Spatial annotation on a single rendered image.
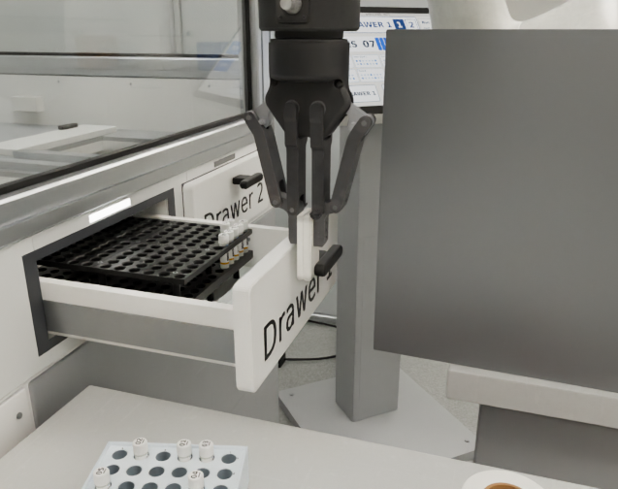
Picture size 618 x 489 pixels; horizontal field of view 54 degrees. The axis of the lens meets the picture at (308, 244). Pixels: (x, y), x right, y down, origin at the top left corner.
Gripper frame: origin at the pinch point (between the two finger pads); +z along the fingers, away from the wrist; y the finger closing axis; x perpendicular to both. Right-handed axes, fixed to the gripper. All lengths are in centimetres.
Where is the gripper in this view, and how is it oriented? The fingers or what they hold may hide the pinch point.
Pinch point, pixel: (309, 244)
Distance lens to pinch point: 62.1
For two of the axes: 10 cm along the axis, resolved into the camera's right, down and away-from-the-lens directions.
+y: 9.5, 1.1, -2.9
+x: 3.1, -3.2, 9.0
